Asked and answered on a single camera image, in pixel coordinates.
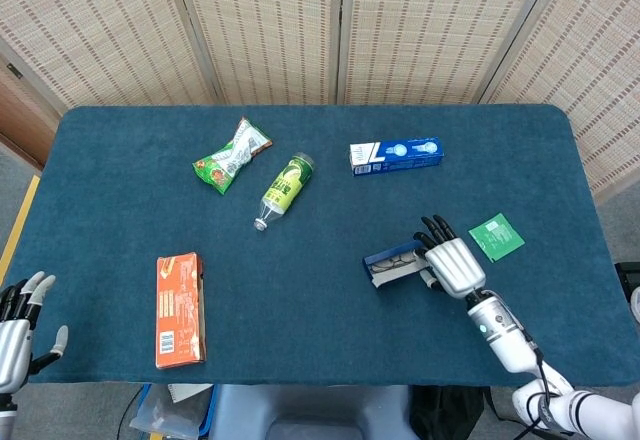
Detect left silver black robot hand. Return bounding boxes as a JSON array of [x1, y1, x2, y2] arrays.
[[0, 270, 70, 395]]

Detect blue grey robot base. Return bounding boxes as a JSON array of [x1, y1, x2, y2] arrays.
[[212, 384, 414, 440]]

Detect blue table cloth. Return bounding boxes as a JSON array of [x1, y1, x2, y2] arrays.
[[0, 104, 631, 389]]

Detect clear plastic bag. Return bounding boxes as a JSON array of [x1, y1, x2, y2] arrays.
[[130, 394, 209, 436]]

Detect blue plastic bin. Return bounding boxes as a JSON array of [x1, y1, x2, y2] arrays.
[[129, 383, 219, 439]]

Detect blue white toothpaste box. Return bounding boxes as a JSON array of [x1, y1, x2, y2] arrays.
[[348, 136, 444, 178]]

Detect black bag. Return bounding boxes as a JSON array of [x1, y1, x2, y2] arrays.
[[409, 384, 489, 440]]

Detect black frame eyeglasses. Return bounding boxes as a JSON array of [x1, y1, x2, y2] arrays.
[[374, 254, 421, 272]]

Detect woven bamboo screen panel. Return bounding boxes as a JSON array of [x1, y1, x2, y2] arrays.
[[339, 0, 559, 106], [479, 0, 640, 201], [167, 0, 346, 106], [0, 0, 221, 116]]

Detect brown wooden cabinet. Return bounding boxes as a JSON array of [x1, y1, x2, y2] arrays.
[[0, 57, 61, 171]]

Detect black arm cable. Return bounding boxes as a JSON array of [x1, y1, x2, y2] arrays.
[[517, 327, 554, 431]]

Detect blue glasses box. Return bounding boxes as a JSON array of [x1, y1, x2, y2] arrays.
[[362, 240, 436, 289]]

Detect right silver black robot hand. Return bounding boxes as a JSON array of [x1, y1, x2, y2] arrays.
[[413, 214, 487, 301]]

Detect white notebook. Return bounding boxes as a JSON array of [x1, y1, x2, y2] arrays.
[[167, 383, 214, 405]]

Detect clear bottle green label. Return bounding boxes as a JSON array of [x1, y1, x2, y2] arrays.
[[253, 152, 316, 233]]

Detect black plastic tray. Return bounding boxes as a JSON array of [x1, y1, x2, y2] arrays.
[[613, 261, 640, 304]]

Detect green snack bag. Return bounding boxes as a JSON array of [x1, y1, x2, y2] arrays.
[[192, 117, 274, 196]]

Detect orange cardboard box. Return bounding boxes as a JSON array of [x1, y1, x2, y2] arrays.
[[155, 251, 207, 370]]

